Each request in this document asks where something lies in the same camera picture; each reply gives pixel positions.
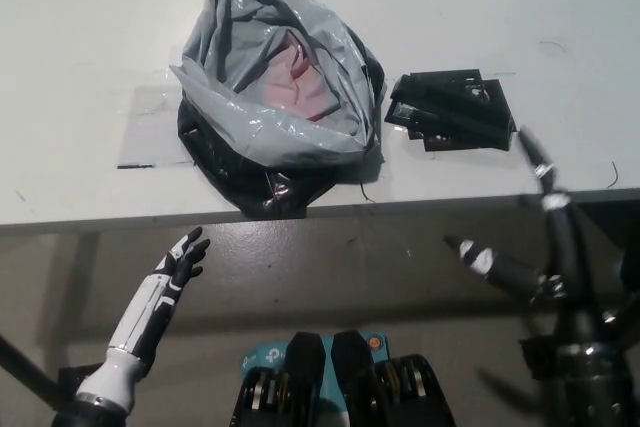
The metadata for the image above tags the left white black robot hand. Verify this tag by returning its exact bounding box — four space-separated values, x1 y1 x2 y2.
74 226 211 406

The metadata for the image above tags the grey plastic bag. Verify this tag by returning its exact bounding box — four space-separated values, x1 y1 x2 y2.
168 0 387 169

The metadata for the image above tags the pink item in bag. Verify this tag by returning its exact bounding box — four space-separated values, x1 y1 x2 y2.
238 30 347 123

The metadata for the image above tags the black rod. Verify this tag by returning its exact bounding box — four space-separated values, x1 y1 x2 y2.
0 332 59 416

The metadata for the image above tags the teal network device box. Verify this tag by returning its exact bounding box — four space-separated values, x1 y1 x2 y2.
239 330 389 403

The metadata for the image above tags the black ribbed robot body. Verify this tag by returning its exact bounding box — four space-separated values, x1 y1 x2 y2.
227 329 457 427

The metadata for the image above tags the clear plastic sheet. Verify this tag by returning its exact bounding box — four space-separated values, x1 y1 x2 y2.
115 83 197 170

